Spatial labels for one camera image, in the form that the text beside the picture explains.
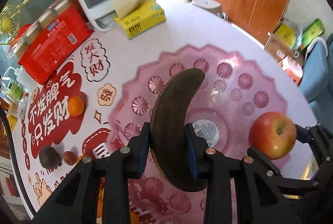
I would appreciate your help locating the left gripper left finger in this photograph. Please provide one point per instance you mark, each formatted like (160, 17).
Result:
(75, 200)

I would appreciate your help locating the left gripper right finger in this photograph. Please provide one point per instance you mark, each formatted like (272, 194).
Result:
(258, 199)

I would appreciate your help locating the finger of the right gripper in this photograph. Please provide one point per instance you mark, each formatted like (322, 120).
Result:
(277, 177)
(319, 140)

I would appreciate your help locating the red apple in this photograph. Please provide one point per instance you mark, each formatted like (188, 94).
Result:
(273, 134)

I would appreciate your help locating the small red lychee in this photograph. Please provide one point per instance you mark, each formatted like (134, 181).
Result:
(69, 158)

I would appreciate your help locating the dark avocado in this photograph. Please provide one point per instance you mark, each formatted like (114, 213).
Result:
(49, 157)

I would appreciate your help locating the dark overripe banana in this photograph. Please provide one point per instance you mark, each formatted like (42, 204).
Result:
(168, 142)

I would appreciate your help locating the orange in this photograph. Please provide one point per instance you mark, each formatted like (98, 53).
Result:
(76, 106)

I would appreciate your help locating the tangerine with stem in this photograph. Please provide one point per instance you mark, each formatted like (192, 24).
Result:
(80, 158)

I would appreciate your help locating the blue sofa chair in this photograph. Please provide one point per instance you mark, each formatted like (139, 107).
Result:
(316, 84)

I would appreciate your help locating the pink plastic fruit bowl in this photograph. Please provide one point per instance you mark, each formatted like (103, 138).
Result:
(234, 94)

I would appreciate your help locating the orange plastic stool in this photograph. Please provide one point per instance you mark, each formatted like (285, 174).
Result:
(292, 68)

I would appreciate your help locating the printed festive tablecloth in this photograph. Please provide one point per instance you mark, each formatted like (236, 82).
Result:
(96, 72)

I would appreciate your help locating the cardboard box with bags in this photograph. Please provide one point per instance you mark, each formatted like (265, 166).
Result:
(288, 40)

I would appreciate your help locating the clear plastic bottle green label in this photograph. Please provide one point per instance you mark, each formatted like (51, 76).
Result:
(14, 94)

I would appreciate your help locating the white squeeze bottle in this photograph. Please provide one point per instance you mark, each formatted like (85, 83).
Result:
(24, 78)

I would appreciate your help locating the grey plastic stool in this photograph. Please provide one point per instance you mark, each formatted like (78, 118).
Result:
(209, 5)

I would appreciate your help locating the yellow tissue box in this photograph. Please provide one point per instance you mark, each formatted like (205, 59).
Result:
(142, 19)

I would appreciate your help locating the red paper cup package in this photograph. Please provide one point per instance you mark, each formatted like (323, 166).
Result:
(50, 40)

